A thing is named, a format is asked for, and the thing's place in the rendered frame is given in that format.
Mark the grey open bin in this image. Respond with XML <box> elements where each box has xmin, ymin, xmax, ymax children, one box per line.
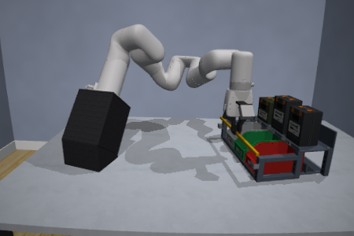
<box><xmin>226</xmin><ymin>122</ymin><xmax>267</xmax><ymax>148</ymax></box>

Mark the red bin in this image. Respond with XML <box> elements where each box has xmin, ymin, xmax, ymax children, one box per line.
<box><xmin>245</xmin><ymin>142</ymin><xmax>295</xmax><ymax>174</ymax></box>

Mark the dark grey metal shelf rack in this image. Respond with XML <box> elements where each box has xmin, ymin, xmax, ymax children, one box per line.
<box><xmin>218</xmin><ymin>116</ymin><xmax>337</xmax><ymax>183</ymax></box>

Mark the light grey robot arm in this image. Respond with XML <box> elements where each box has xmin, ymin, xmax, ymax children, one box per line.
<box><xmin>85</xmin><ymin>24</ymin><xmax>254</xmax><ymax>97</ymax></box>

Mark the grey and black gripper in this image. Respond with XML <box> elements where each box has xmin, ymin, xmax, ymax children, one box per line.
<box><xmin>223</xmin><ymin>89</ymin><xmax>253</xmax><ymax>135</ymax></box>

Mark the yellow bar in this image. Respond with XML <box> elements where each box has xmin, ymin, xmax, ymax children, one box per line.
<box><xmin>220</xmin><ymin>116</ymin><xmax>259</xmax><ymax>156</ymax></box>

